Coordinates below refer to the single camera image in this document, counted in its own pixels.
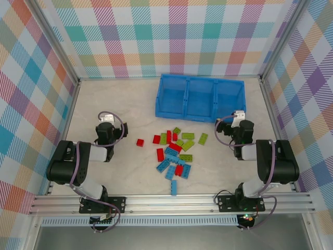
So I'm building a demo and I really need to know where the blue plastic bin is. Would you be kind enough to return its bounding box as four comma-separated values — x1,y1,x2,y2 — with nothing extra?
185,77,218,123
155,73,188,121
214,79,247,125

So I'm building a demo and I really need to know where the circuit board with lit leds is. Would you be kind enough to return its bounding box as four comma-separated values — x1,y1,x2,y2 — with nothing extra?
238,212,255,224

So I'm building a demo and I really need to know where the green terminal circuit board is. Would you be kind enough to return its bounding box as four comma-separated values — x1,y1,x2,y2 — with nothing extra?
89,212,115,225

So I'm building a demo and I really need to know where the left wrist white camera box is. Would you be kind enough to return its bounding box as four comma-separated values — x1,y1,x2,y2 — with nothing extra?
99,111,116,123

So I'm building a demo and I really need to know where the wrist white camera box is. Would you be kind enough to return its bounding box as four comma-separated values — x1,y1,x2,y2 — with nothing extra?
99,111,116,123
230,110,247,128

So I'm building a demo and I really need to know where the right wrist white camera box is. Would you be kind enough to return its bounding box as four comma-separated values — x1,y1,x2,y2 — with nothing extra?
230,110,247,128

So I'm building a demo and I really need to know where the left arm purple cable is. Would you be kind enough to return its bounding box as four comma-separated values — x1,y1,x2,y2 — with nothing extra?
69,111,125,234

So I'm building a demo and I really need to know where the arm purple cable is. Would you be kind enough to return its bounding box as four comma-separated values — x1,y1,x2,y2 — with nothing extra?
214,114,278,231
69,111,125,234

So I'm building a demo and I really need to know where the aluminium side frame rail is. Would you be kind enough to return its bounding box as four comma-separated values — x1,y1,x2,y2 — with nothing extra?
46,79,81,195

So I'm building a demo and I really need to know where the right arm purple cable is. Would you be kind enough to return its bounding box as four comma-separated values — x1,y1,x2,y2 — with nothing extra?
214,114,278,231

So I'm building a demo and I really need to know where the long aluminium base rail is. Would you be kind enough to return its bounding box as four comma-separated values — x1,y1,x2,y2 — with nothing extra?
28,192,316,216

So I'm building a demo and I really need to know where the aluminium frame post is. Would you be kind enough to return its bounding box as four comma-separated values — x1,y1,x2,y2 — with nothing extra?
259,0,317,84
27,0,81,86

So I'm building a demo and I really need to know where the white slotted cable duct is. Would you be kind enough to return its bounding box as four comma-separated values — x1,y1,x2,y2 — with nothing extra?
41,215,239,227

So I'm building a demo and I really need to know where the aluminium frame leg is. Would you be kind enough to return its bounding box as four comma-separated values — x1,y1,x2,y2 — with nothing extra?
24,215,42,250
301,212,322,250

